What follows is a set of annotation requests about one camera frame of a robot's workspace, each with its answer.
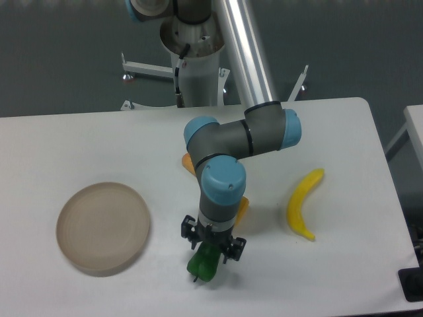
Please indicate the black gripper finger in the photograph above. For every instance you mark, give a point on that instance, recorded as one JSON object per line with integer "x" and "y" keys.
{"x": 233, "y": 249}
{"x": 189, "y": 230}

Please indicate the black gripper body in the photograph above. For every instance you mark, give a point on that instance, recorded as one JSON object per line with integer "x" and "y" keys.
{"x": 215, "y": 239}

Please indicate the green toy pepper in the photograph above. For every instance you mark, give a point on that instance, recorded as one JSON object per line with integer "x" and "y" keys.
{"x": 203, "y": 264}

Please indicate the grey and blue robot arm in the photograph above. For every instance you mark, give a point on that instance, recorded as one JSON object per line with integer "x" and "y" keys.
{"x": 216, "y": 151}

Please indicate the yellow toy pepper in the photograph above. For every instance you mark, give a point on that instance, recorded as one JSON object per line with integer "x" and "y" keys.
{"x": 243, "y": 207}

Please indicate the orange toy pastry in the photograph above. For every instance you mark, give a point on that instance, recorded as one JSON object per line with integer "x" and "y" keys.
{"x": 187, "y": 163}

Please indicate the yellow toy banana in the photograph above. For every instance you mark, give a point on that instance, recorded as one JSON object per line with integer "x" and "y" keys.
{"x": 294, "y": 215}

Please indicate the beige round plate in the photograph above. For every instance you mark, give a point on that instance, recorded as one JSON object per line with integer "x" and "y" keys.
{"x": 103, "y": 229}

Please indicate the black device at table edge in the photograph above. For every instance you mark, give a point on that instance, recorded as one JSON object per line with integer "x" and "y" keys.
{"x": 411, "y": 283}

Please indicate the white side table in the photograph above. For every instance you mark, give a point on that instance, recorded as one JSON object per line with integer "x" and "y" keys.
{"x": 411, "y": 130}

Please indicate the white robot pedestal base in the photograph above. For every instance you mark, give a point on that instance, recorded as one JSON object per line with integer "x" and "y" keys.
{"x": 195, "y": 33}

